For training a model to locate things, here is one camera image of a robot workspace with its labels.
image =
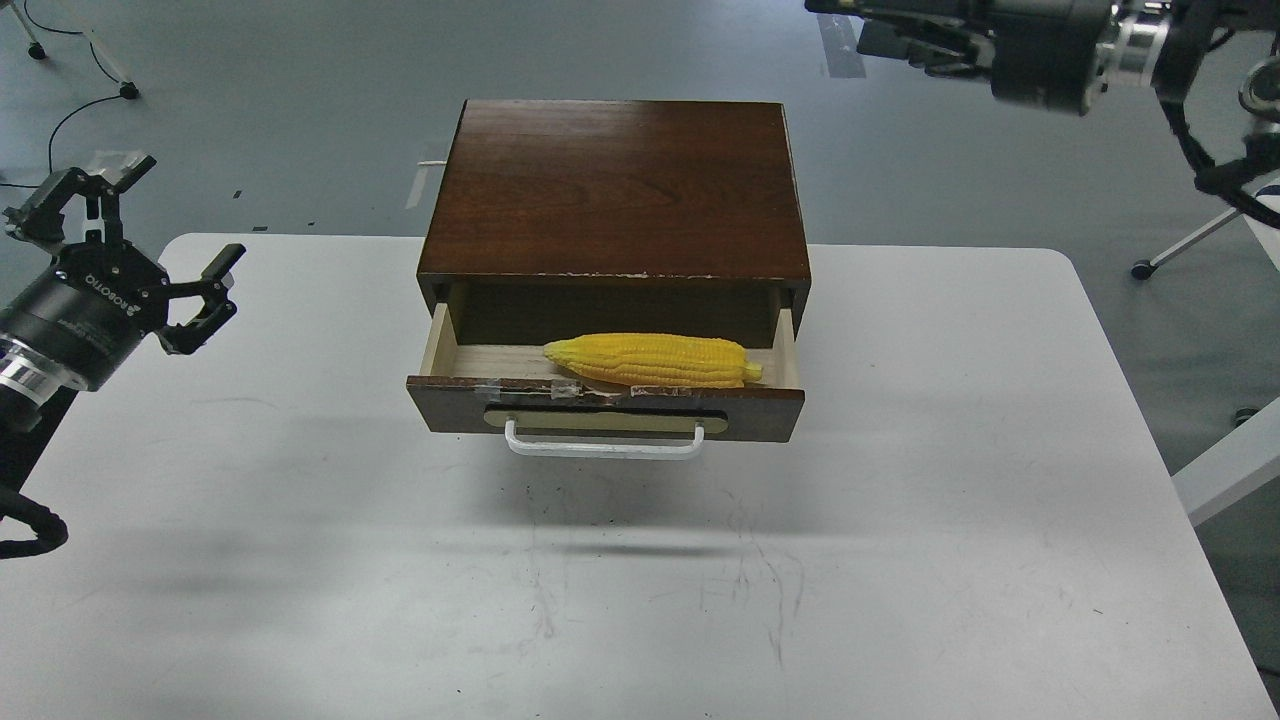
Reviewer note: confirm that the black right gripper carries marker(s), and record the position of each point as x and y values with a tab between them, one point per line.
1045	51

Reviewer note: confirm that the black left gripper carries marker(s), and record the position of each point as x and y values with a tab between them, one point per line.
88	311

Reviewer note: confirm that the wooden drawer with white handle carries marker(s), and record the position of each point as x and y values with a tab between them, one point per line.
485	365

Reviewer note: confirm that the yellow plastic corn cob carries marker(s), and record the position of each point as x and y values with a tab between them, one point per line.
655	359

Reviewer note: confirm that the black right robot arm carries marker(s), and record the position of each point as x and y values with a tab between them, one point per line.
1163	46

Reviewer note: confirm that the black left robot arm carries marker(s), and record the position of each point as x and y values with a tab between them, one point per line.
30	419

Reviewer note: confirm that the dark wooden drawer cabinet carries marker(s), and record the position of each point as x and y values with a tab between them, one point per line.
657	192

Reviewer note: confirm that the white wheeled leg right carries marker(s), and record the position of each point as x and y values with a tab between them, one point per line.
1144	269

